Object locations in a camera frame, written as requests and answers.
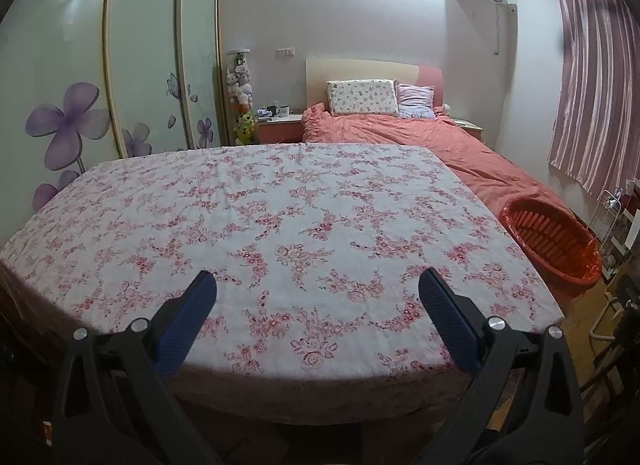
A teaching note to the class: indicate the red nightstand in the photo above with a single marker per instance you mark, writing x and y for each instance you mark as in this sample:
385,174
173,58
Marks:
280,130

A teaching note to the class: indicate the wardrobe with purple flowers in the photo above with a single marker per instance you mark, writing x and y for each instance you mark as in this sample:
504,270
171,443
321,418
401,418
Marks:
145,70

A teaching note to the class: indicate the stack of plush toys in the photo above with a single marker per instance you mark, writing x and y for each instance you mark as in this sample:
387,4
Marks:
239,82

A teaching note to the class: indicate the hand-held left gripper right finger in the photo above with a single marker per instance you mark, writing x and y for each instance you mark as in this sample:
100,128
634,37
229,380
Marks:
450,322

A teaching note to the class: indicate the orange plastic laundry basket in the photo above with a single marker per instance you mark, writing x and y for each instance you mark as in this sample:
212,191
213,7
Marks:
545,230

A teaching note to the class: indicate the white rolling cart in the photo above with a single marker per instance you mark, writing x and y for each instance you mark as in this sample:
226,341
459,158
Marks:
631,235

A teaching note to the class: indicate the floral tablecloth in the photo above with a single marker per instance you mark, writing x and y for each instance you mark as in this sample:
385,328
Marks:
250,220

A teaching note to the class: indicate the pink striped curtain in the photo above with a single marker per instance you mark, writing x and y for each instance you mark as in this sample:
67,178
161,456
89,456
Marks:
595,85

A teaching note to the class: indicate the white round lamp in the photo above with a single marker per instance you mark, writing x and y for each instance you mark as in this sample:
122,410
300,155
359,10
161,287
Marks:
446,110

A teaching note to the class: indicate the beige pink headboard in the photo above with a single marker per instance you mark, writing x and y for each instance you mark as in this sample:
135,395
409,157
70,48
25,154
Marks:
360,70

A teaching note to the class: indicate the floral pillow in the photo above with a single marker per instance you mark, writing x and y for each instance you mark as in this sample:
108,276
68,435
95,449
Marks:
362,97

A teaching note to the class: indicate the white air conditioner pipe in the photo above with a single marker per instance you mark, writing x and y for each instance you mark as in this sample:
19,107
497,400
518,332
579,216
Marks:
497,27

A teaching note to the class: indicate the white tube frame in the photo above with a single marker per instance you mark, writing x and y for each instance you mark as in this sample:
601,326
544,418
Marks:
600,320

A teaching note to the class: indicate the pink white nightstand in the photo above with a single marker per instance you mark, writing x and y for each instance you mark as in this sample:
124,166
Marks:
467,127

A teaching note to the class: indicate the dark wooden chair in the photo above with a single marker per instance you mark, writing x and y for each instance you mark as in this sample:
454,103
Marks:
625,295

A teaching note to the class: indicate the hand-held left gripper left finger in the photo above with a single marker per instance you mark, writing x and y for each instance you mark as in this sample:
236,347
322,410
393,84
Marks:
185,322

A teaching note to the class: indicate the red duvet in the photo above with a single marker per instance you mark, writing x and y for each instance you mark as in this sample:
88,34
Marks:
450,155

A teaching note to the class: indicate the green white mug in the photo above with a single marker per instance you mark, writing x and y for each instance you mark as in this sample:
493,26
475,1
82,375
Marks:
284,110

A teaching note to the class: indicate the pink striped pillow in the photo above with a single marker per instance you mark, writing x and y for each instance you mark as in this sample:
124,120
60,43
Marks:
415,100

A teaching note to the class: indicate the dark mug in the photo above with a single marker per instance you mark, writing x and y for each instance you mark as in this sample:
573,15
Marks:
272,110

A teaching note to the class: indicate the white wall socket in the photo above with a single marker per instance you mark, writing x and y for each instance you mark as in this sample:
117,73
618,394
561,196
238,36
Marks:
285,51

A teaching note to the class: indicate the yellow green plush toy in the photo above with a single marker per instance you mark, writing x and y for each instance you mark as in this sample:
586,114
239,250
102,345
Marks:
245,127

